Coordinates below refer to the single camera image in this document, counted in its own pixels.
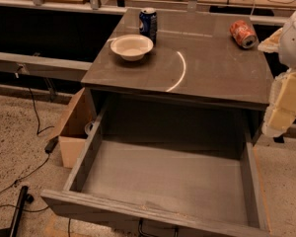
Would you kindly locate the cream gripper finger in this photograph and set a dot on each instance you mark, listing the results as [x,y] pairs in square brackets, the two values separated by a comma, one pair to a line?
[271,44]
[281,112]

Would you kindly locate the orange soda can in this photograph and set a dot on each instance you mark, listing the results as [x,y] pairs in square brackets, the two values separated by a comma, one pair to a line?
[243,34]

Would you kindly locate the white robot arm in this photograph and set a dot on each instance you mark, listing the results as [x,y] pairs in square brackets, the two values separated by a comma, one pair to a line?
[287,43]

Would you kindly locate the white paper bowl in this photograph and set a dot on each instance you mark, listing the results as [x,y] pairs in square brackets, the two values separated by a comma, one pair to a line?
[132,46]

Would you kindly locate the grey cabinet with top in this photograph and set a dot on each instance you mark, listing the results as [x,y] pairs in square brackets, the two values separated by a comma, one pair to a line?
[195,61]

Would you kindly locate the blue pepsi can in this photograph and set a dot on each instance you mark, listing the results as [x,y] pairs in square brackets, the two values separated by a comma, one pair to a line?
[148,23]

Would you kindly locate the open grey drawer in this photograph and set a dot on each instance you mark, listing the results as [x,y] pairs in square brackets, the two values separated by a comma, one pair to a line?
[163,170]

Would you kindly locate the tape roll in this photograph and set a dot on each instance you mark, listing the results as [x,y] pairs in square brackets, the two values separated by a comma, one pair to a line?
[88,127]

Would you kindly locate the cardboard box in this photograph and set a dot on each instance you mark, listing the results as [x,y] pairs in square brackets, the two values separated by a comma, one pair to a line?
[70,127]

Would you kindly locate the black power adapter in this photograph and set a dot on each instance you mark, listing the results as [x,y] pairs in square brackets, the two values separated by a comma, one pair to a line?
[51,145]

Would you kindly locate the black stand leg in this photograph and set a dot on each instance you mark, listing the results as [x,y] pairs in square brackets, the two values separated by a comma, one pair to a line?
[12,230]

